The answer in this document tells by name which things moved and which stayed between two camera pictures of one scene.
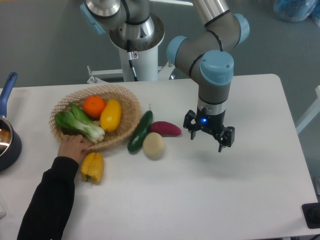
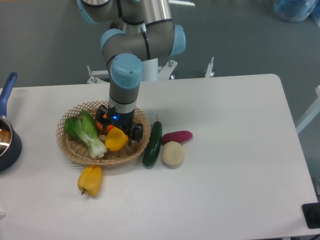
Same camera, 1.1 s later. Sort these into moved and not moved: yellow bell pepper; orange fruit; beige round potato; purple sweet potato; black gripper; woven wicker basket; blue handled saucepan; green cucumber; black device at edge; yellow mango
Moved: green cucumber; yellow mango; purple sweet potato; woven wicker basket; orange fruit; black gripper; beige round potato; yellow bell pepper
Not moved: black device at edge; blue handled saucepan
